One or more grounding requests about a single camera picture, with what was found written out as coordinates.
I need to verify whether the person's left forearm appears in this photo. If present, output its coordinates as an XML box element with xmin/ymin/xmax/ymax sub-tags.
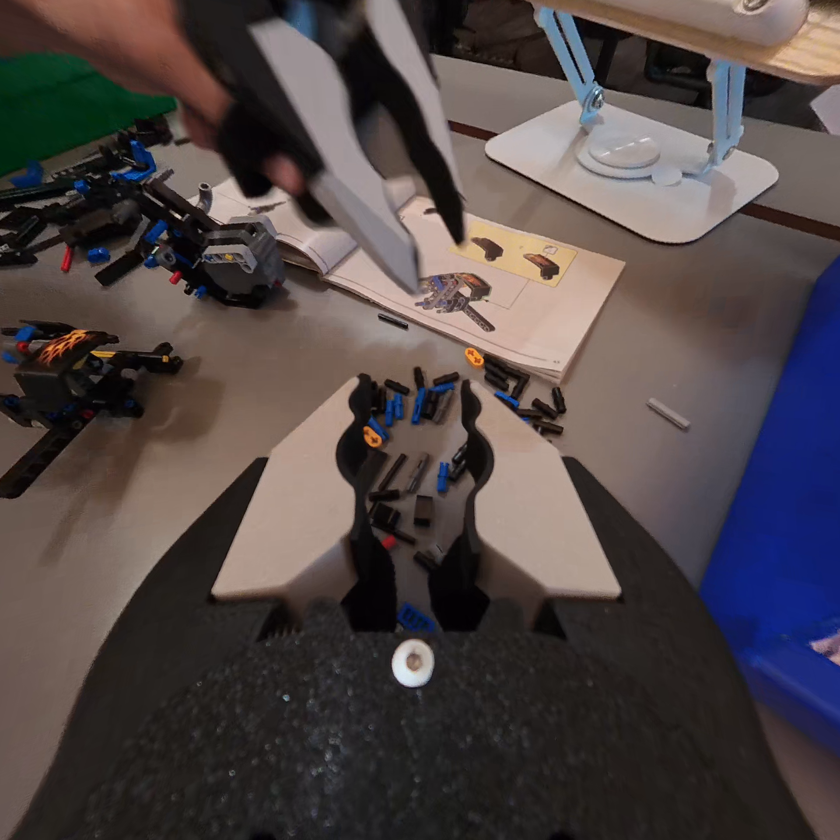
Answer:
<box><xmin>0</xmin><ymin>0</ymin><xmax>227</xmax><ymax>142</ymax></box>

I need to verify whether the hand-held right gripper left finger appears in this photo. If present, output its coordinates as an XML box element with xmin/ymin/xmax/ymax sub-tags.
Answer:
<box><xmin>210</xmin><ymin>374</ymin><xmax>398</xmax><ymax>629</ymax></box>

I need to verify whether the black lego sub-assembly flame print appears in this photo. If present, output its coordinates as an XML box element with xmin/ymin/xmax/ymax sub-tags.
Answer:
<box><xmin>0</xmin><ymin>320</ymin><xmax>186</xmax><ymax>500</ymax></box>

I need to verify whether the lego instruction booklet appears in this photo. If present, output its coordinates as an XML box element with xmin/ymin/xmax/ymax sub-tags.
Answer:
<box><xmin>190</xmin><ymin>177</ymin><xmax>627</xmax><ymax>385</ymax></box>

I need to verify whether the small grey lego piece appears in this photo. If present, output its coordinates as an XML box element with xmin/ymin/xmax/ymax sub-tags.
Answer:
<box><xmin>646</xmin><ymin>397</ymin><xmax>691</xmax><ymax>431</ymax></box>

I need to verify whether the wooden edged board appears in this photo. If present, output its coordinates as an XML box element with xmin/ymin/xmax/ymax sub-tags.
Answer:
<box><xmin>528</xmin><ymin>0</ymin><xmax>840</xmax><ymax>88</ymax></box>

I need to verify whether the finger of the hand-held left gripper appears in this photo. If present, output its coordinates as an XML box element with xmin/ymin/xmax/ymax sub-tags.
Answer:
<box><xmin>341</xmin><ymin>0</ymin><xmax>468</xmax><ymax>245</ymax></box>
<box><xmin>248</xmin><ymin>16</ymin><xmax>422</xmax><ymax>296</ymax></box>

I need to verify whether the green plastic storage bin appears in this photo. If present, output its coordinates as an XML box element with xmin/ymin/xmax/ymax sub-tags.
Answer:
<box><xmin>0</xmin><ymin>52</ymin><xmax>179</xmax><ymax>177</ymax></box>

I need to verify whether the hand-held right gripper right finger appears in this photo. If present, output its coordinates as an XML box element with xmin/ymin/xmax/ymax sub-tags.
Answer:
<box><xmin>428</xmin><ymin>377</ymin><xmax>623</xmax><ymax>631</ymax></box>

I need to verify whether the white metal stand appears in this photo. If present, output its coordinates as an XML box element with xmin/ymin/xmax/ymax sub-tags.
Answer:
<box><xmin>484</xmin><ymin>0</ymin><xmax>781</xmax><ymax>245</ymax></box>

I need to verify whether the blue plastic storage bin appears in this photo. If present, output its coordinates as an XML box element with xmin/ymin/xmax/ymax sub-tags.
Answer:
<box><xmin>697</xmin><ymin>256</ymin><xmax>840</xmax><ymax>757</ymax></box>

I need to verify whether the pile of small lego pins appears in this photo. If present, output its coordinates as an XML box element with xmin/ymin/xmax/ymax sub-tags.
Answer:
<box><xmin>363</xmin><ymin>364</ymin><xmax>568</xmax><ymax>572</ymax></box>

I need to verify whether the large grey black lego assembly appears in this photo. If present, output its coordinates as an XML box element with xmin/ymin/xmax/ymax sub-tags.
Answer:
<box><xmin>95</xmin><ymin>177</ymin><xmax>287</xmax><ymax>311</ymax></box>

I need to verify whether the person's left hand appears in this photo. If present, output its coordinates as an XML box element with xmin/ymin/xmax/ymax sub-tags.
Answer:
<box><xmin>174</xmin><ymin>84</ymin><xmax>309</xmax><ymax>198</ymax></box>

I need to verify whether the pile of lego beams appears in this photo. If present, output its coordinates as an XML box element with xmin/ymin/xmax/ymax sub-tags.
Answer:
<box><xmin>0</xmin><ymin>118</ymin><xmax>178</xmax><ymax>270</ymax></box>

